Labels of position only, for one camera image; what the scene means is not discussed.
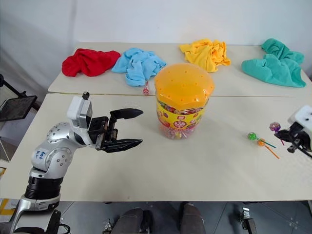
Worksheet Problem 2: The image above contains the yellow cloth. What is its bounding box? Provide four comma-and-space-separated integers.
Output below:
179, 38, 231, 73

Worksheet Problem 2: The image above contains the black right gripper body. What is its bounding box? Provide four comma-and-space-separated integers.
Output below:
289, 122, 307, 147

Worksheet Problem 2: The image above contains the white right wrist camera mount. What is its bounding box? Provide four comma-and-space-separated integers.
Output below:
287, 105, 312, 151

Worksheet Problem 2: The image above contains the green lollipop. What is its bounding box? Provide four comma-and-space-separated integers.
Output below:
247, 132, 277, 149

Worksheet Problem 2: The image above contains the red cloth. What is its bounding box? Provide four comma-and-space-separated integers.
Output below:
61, 48, 121, 78

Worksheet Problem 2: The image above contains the purple lollipop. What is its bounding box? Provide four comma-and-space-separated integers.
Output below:
269, 121, 285, 146

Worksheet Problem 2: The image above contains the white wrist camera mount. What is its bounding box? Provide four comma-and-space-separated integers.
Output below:
66, 91, 94, 134
287, 105, 312, 151

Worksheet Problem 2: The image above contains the clear candy jar orange lid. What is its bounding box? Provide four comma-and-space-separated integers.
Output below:
154, 63, 215, 141

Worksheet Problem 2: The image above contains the light blue cloth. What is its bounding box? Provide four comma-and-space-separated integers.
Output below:
111, 47, 167, 87

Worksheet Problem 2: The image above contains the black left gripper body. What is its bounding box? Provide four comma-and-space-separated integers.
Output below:
87, 116, 120, 151

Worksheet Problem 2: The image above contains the black tablet screen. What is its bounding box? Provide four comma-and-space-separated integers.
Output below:
0, 95, 38, 122

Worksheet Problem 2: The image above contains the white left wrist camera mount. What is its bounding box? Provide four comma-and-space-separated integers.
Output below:
66, 91, 94, 134

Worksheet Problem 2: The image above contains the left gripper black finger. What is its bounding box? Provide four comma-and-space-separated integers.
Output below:
98, 138, 143, 154
109, 108, 144, 128

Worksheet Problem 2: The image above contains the green cloth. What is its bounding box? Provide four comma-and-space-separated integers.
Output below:
241, 38, 307, 88

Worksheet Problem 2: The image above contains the orange lollipop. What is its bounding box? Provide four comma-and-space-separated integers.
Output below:
257, 138, 280, 159

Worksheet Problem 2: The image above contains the dark rounded shape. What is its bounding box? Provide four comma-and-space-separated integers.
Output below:
179, 202, 207, 234
114, 207, 153, 234

